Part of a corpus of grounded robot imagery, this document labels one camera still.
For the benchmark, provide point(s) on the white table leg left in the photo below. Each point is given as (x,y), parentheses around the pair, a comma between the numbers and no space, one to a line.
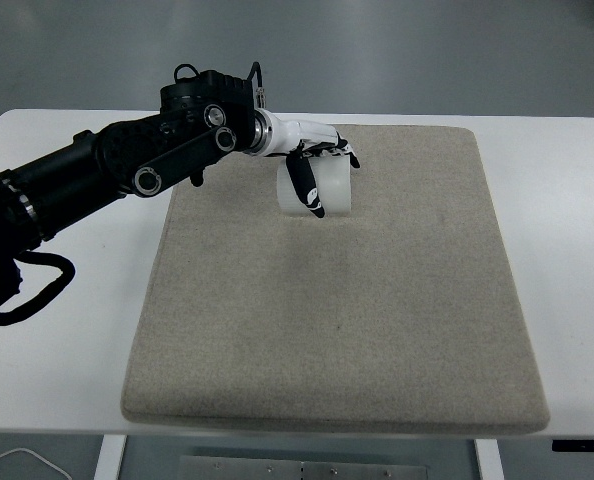
(110,457)

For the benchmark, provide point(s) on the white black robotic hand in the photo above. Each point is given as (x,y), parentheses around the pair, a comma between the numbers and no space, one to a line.
(296,141)

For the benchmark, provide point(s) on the beige fabric mat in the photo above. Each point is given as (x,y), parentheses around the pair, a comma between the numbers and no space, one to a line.
(402,317)

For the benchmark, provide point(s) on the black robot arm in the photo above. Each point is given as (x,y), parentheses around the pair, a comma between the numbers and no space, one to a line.
(202,118)

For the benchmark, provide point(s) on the black table control panel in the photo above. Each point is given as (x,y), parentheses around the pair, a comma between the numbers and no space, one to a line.
(573,446)

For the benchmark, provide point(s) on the white table leg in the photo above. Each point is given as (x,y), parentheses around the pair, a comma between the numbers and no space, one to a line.
(489,459)
(110,457)

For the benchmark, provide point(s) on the white table leg right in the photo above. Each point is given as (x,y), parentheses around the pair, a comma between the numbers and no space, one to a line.
(489,459)

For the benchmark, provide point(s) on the white cup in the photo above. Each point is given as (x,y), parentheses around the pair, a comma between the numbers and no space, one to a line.
(332,177)

